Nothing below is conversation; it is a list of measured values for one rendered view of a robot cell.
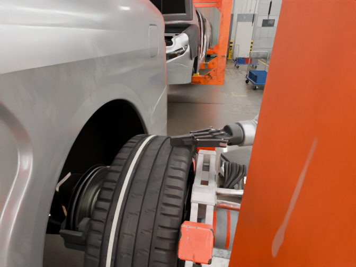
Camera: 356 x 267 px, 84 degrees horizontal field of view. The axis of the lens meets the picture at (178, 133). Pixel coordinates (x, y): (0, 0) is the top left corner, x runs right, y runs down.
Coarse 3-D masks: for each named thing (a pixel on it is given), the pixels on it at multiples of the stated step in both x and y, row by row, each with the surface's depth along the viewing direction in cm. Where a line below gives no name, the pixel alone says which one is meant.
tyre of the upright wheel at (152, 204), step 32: (128, 160) 61; (160, 160) 59; (128, 192) 53; (160, 192) 53; (96, 224) 50; (128, 224) 49; (160, 224) 48; (96, 256) 49; (128, 256) 47; (160, 256) 46
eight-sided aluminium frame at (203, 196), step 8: (200, 152) 73; (208, 152) 73; (200, 160) 69; (208, 160) 72; (200, 168) 64; (208, 168) 92; (200, 176) 61; (200, 184) 62; (208, 184) 58; (192, 192) 56; (200, 192) 55; (208, 192) 55; (192, 200) 55; (200, 200) 54; (208, 200) 54; (192, 208) 54; (208, 208) 53; (192, 216) 53; (208, 216) 53; (184, 264) 52; (192, 264) 51
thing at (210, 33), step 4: (208, 20) 944; (208, 24) 909; (212, 28) 1106; (208, 32) 831; (212, 32) 1133; (208, 36) 836; (212, 36) 1197; (208, 40) 842; (208, 44) 852; (208, 48) 864
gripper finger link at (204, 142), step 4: (196, 140) 62; (200, 140) 62; (204, 140) 62; (208, 140) 62; (212, 140) 62; (216, 140) 62; (220, 140) 62; (224, 140) 62; (200, 144) 62; (204, 144) 63; (208, 144) 63; (212, 144) 63; (216, 144) 63
